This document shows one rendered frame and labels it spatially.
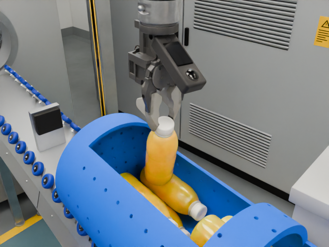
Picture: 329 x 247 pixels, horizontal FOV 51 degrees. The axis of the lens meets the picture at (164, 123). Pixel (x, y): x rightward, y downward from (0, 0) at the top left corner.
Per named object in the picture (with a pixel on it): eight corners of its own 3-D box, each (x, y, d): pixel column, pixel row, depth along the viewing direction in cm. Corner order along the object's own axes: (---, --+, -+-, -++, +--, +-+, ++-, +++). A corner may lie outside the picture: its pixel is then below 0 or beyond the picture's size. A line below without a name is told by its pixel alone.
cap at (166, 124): (154, 134, 69) (154, 128, 68) (155, 119, 72) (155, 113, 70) (173, 135, 69) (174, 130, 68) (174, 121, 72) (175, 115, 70)
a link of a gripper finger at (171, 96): (166, 109, 77) (161, 73, 71) (184, 120, 73) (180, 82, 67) (155, 115, 75) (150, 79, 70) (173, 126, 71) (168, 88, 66)
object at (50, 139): (63, 139, 126) (56, 102, 118) (68, 144, 124) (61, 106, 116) (36, 149, 121) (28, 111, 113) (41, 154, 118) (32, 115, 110)
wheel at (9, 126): (9, 122, 128) (4, 120, 126) (13, 127, 125) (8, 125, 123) (4, 132, 128) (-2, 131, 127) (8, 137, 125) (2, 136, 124)
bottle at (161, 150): (142, 186, 82) (146, 138, 68) (145, 161, 87) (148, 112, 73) (172, 188, 82) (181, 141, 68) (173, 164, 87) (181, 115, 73)
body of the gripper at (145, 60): (157, 72, 73) (157, 13, 66) (184, 85, 67) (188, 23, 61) (127, 81, 68) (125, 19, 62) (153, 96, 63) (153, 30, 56)
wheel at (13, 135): (16, 130, 123) (11, 129, 121) (20, 135, 120) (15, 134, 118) (10, 141, 123) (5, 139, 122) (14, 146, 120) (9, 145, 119)
